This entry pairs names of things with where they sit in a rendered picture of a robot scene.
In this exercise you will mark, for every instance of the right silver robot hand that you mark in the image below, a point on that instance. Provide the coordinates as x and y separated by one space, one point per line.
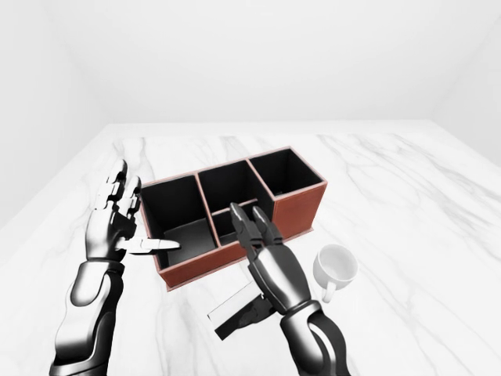
274 262

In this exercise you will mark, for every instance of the white mug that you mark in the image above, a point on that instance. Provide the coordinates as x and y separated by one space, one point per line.
334 268

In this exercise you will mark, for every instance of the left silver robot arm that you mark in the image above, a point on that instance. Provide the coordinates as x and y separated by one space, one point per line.
88 317

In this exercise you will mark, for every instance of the white and black book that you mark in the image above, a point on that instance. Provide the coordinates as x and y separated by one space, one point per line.
231 315

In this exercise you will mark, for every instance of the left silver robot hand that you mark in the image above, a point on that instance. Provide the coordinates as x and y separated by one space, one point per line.
102 231

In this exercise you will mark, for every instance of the red-brown desk caddy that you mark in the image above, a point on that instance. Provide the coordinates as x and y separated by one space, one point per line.
238 207

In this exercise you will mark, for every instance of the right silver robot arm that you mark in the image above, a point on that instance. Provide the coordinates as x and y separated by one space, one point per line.
315 340

